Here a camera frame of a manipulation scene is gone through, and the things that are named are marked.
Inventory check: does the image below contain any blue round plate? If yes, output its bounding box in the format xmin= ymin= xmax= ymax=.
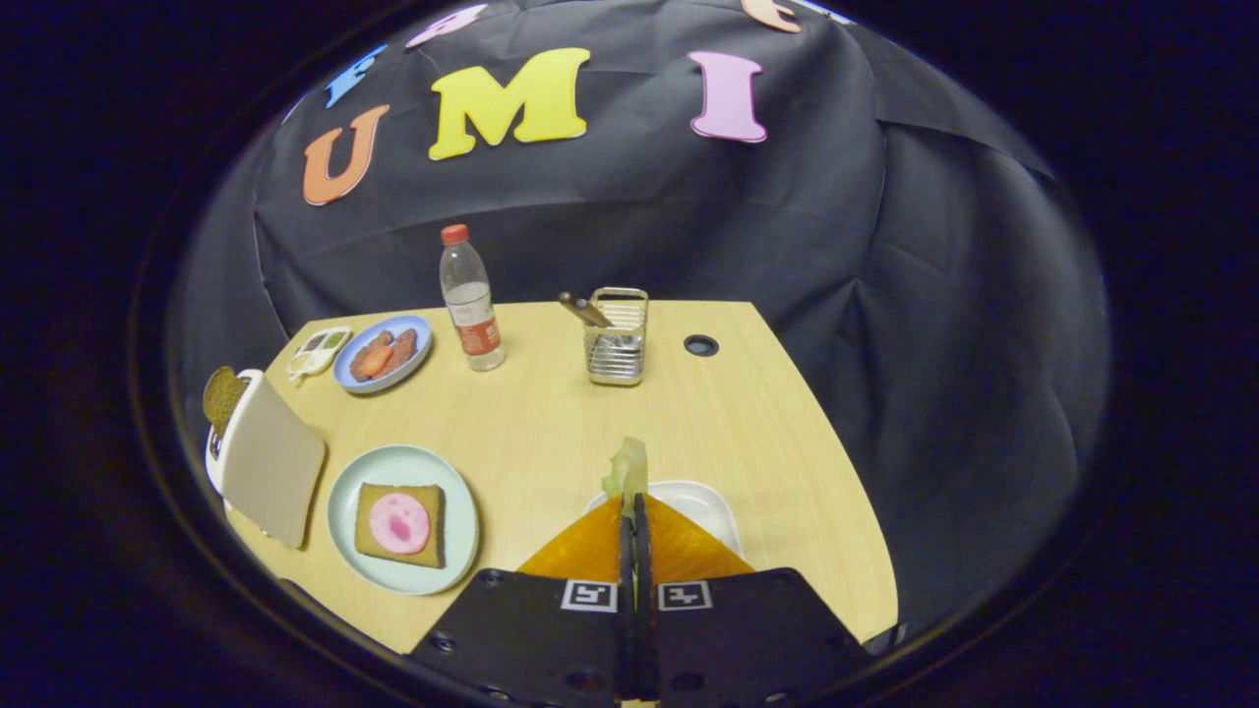
xmin=332 ymin=315 xmax=434 ymax=395

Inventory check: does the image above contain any brown bread slice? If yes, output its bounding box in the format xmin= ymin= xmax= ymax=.
xmin=354 ymin=482 xmax=447 ymax=569
xmin=203 ymin=366 xmax=249 ymax=439

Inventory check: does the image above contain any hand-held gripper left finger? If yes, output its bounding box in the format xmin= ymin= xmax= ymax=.
xmin=408 ymin=495 xmax=638 ymax=708

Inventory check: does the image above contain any metal wire utensil holder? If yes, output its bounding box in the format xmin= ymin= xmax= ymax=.
xmin=583 ymin=287 xmax=650 ymax=386

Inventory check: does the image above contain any clear bottle with red cap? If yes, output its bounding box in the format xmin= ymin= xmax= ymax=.
xmin=439 ymin=224 xmax=507 ymax=373

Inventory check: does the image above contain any brown meat patty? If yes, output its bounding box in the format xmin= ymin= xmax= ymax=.
xmin=349 ymin=330 xmax=394 ymax=381
xmin=379 ymin=327 xmax=420 ymax=376

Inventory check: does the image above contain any light green round plate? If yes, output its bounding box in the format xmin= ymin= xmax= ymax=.
xmin=327 ymin=444 xmax=480 ymax=596

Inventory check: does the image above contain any small white square plate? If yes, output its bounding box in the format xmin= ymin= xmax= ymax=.
xmin=587 ymin=480 xmax=742 ymax=557

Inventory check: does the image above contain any white toaster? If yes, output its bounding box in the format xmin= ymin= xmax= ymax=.
xmin=205 ymin=369 xmax=328 ymax=550

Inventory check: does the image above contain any white divided seasoning tray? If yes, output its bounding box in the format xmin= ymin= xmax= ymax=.
xmin=287 ymin=326 xmax=353 ymax=384

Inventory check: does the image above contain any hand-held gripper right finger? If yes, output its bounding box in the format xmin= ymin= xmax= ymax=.
xmin=634 ymin=492 xmax=876 ymax=708

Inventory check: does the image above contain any pink ham slice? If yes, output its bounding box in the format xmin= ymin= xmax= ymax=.
xmin=369 ymin=493 xmax=432 ymax=555

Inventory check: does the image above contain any green lettuce leaf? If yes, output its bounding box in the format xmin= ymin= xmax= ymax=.
xmin=602 ymin=438 xmax=650 ymax=522

